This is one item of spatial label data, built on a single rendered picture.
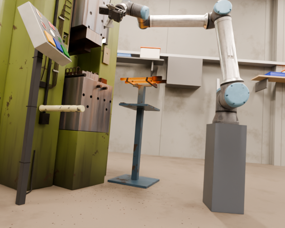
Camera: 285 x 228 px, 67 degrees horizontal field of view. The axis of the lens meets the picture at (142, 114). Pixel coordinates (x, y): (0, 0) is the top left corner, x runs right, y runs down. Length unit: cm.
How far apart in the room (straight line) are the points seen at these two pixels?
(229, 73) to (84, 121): 116
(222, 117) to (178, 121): 364
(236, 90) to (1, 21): 195
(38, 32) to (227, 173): 148
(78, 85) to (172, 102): 364
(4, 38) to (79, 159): 121
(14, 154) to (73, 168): 45
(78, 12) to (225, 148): 163
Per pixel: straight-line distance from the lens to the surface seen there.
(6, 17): 235
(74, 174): 186
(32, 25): 148
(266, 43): 639
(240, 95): 151
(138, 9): 172
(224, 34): 165
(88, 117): 189
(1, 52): 225
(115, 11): 158
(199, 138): 535
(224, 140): 161
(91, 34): 210
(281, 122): 591
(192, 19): 183
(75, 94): 189
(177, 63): 512
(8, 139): 204
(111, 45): 252
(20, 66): 206
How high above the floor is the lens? 49
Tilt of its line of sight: 5 degrees up
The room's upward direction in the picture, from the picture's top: 4 degrees clockwise
